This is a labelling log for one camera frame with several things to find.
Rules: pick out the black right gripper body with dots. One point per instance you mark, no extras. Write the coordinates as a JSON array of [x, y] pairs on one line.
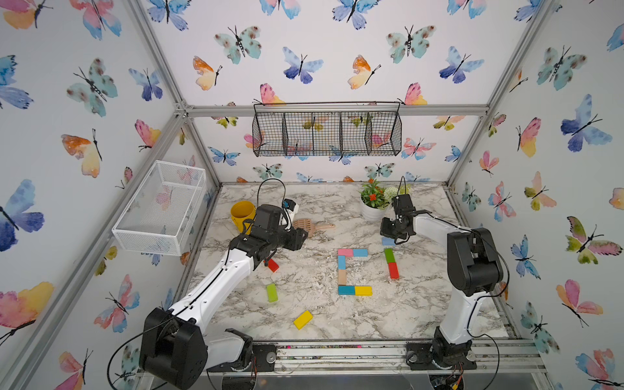
[[392, 227]]

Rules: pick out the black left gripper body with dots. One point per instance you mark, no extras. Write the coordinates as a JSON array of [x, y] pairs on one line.
[[290, 240]]

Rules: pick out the red building block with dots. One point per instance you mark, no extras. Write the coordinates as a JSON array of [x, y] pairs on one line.
[[393, 271], [273, 266]]

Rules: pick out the pink building block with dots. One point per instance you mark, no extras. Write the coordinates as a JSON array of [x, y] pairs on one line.
[[348, 253]]

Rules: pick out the light blue building block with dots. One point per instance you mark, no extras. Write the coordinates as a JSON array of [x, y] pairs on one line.
[[341, 262]]

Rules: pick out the small yellow building block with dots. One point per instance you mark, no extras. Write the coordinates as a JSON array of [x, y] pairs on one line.
[[363, 291]]

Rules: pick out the natural wood building block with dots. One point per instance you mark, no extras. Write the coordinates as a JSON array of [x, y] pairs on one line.
[[342, 277]]

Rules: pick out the teal building block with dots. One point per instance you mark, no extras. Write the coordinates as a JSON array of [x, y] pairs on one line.
[[346, 290]]

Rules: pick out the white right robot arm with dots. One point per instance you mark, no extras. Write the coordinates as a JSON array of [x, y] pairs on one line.
[[473, 266]]

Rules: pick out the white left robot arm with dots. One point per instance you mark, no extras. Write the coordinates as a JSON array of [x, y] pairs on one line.
[[176, 346]]

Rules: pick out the light green building block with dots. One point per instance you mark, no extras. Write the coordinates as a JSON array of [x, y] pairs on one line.
[[272, 294]]

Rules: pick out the yellow long building block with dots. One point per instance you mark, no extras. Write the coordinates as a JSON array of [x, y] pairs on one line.
[[303, 320]]

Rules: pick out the white flower pot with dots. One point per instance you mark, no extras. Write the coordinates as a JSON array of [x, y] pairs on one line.
[[373, 214]]

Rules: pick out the yellow cup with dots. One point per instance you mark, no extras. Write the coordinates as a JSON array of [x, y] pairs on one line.
[[242, 211]]

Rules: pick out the beige plastic slotted scoop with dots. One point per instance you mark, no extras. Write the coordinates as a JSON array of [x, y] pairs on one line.
[[312, 227]]

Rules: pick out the artificial green flower plant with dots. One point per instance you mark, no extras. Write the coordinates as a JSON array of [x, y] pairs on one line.
[[375, 196]]

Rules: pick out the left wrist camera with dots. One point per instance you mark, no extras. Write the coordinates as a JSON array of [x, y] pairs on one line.
[[290, 208]]

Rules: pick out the black wire wall basket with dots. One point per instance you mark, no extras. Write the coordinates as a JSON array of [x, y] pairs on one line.
[[326, 129]]

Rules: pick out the white mesh wall basket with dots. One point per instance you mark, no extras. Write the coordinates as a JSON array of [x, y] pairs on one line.
[[159, 216]]

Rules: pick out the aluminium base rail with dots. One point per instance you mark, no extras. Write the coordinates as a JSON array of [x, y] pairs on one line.
[[384, 357]]

